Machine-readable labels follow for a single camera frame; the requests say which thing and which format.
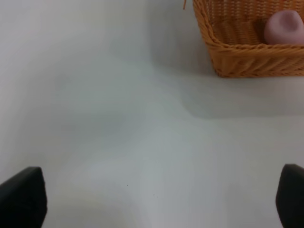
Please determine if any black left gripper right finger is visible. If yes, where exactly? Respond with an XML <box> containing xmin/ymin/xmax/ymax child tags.
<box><xmin>275</xmin><ymin>164</ymin><xmax>304</xmax><ymax>228</ymax></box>

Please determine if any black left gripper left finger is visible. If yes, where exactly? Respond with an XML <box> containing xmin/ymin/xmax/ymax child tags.
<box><xmin>0</xmin><ymin>167</ymin><xmax>47</xmax><ymax>228</ymax></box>

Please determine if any pink peach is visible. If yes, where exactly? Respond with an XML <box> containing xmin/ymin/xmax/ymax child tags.
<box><xmin>264</xmin><ymin>10</ymin><xmax>304</xmax><ymax>45</ymax></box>

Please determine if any orange wicker basket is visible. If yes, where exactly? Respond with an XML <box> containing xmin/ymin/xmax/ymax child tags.
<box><xmin>192</xmin><ymin>0</ymin><xmax>304</xmax><ymax>77</ymax></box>

